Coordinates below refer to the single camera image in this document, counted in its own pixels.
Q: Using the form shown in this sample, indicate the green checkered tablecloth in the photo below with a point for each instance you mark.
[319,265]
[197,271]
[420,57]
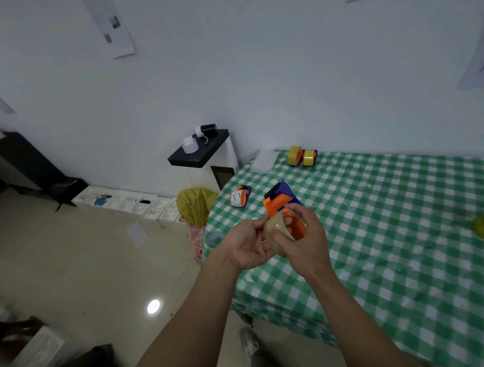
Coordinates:
[397,234]

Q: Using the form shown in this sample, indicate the pink plastic bag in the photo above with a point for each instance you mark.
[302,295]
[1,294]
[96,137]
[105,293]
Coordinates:
[197,240]

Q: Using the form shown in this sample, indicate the white printed wall paper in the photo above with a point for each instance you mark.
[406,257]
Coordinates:
[117,41]
[5,106]

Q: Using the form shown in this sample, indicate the blue object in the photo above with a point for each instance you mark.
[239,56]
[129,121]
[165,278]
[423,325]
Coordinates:
[100,201]

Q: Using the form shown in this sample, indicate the dark table leg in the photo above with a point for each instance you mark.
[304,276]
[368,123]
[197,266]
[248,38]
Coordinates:
[245,319]

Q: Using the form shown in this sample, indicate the person's left hand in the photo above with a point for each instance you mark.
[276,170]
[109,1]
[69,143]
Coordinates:
[247,245]

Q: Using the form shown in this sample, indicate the white paper wall sign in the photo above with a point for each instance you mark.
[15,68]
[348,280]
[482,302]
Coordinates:
[474,72]

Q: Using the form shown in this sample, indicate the tall yellow tape roll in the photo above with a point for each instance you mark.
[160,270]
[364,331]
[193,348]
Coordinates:
[479,227]

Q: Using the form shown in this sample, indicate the person's right forearm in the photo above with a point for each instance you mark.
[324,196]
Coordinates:
[355,325]

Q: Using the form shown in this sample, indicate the white foam pad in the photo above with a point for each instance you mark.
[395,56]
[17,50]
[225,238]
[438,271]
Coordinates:
[264,160]

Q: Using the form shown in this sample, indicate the person's left grey shoe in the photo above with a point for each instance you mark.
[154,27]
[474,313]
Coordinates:
[249,342]

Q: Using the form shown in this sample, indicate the person's left forearm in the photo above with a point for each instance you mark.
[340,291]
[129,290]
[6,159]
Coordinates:
[189,321]

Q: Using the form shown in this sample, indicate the white carton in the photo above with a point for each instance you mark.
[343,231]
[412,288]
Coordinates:
[38,349]

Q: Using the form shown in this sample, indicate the white cabinet with black top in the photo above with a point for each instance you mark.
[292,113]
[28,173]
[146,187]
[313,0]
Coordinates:
[196,155]

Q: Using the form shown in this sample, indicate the short yellow tape roll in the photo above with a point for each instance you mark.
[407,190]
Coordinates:
[309,158]

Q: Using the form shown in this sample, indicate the brown tape roll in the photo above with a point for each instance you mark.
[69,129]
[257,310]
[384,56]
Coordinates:
[278,227]

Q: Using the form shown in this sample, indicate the row of white boxes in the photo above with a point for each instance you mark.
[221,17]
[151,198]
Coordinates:
[128,202]

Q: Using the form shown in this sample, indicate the orange blue tape dispenser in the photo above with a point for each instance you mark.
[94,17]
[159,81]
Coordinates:
[300,157]
[245,193]
[315,157]
[278,202]

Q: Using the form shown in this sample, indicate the black chair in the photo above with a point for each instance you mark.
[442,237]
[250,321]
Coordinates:
[30,166]

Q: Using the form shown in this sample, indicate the yellow plastic bag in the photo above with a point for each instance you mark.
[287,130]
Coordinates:
[194,208]

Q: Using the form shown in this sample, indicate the person's right hand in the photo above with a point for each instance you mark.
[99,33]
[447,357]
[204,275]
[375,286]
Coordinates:
[312,253]

